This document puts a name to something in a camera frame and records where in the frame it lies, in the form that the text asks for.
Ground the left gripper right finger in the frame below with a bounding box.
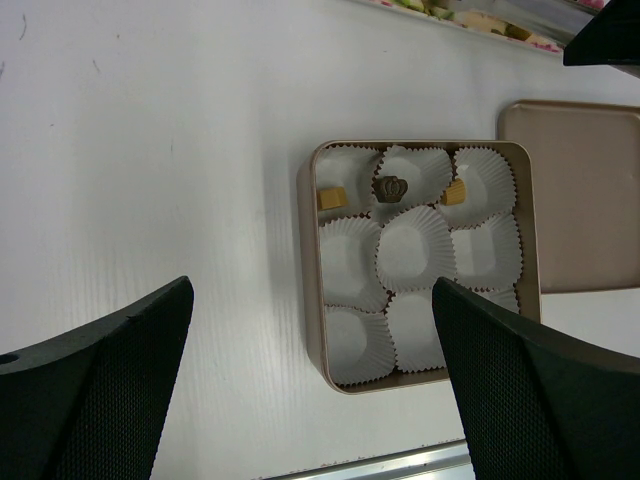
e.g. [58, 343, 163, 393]
[432, 277, 639, 479]

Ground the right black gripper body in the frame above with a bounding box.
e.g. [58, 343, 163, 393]
[563, 0, 640, 75]

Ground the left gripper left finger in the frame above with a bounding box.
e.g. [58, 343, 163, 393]
[1, 276, 194, 479]

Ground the yellow round chocolate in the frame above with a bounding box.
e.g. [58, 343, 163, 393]
[440, 179, 466, 206]

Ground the dark crown chocolate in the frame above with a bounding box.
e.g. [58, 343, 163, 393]
[373, 176, 408, 204]

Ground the yellow square chocolate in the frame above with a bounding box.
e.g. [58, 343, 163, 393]
[317, 186, 349, 211]

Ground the floral tray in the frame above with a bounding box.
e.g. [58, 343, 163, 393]
[369, 1, 606, 56]

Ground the white paper cup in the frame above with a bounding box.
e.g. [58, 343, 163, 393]
[315, 146, 381, 223]
[451, 213, 523, 290]
[478, 287, 520, 314]
[375, 205, 456, 293]
[438, 147, 516, 229]
[325, 306, 395, 386]
[371, 145, 453, 223]
[386, 289, 446, 373]
[319, 217, 387, 313]

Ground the gold tin lid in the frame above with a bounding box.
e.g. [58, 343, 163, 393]
[497, 100, 639, 293]

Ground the gold tin box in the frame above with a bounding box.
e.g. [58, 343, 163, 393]
[298, 140, 540, 394]

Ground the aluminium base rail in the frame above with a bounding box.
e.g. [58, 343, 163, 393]
[279, 440, 475, 480]

